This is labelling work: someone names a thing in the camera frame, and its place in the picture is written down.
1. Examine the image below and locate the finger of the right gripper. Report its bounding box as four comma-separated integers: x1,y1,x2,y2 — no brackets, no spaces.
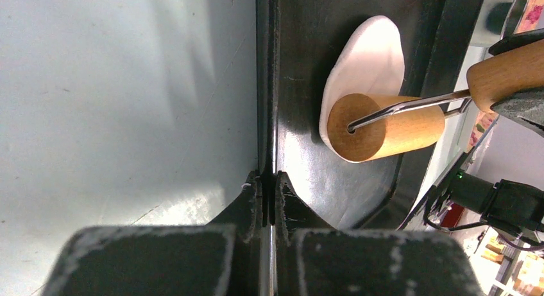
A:
488,28,543,56

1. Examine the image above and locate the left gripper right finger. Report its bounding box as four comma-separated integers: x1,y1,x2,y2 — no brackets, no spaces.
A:
275,172,482,295

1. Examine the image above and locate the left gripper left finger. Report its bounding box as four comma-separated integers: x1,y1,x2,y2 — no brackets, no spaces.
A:
42,171,263,295

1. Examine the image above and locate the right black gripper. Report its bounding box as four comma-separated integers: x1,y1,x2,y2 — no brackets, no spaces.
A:
446,86,543,239

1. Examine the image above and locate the wooden dough roller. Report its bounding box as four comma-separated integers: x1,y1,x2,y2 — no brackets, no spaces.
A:
327,39,544,164

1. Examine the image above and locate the white dough ball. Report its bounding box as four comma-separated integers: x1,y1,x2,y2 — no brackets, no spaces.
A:
318,15,405,150

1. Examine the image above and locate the black baking tray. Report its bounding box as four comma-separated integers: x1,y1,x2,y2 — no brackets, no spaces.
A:
256,0,483,229

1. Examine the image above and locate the floral cloth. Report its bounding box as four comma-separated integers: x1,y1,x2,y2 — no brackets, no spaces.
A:
466,0,544,152

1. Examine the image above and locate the small round metal cup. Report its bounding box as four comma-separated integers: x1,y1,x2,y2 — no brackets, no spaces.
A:
470,0,529,48

